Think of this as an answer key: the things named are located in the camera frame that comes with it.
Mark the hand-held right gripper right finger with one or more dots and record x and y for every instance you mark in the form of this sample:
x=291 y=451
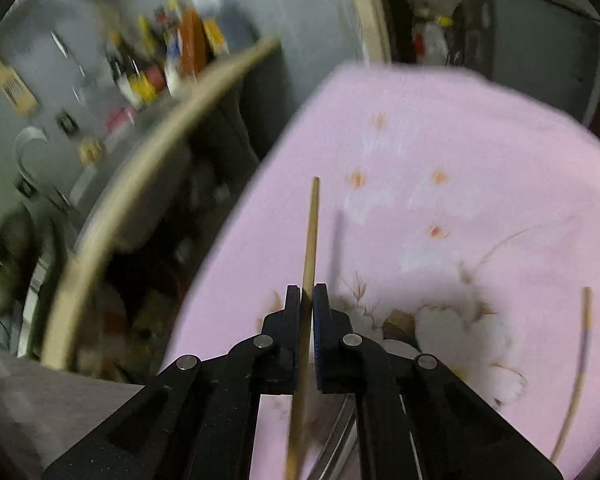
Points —
x=321 y=320

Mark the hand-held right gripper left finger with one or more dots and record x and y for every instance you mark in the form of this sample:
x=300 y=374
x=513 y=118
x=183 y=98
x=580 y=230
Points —
x=215 y=410

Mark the wooden chopstick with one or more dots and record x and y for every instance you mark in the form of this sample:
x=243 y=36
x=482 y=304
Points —
x=310 y=240
x=582 y=360

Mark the pink floral cloth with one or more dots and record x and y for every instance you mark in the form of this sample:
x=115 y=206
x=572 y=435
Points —
x=430 y=150

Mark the beige kitchen counter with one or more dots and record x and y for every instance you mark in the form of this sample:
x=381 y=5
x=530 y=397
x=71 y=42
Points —
x=145 y=160

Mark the pink sponge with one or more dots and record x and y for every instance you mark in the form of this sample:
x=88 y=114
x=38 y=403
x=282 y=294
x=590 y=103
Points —
x=120 y=121

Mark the beige scrubber ball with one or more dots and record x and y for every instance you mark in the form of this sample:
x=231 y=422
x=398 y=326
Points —
x=91 y=150

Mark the white seasoning packet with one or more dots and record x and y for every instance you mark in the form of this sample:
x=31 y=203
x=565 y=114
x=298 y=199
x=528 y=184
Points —
x=174 y=72

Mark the dark pump sauce bottle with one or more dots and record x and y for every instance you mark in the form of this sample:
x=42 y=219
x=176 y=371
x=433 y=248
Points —
x=122 y=77

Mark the steel faucet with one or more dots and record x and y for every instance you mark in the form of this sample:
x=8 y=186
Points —
x=25 y=155

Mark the brown oil jug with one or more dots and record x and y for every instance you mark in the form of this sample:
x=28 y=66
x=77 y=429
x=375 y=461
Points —
x=211 y=20

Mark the wooden slotted spatula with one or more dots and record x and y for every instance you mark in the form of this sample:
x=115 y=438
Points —
x=15 y=87

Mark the wooden door frame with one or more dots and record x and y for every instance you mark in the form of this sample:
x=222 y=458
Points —
x=367 y=10

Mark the black wall socket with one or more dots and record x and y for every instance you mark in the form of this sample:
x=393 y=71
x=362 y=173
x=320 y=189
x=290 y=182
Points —
x=65 y=124

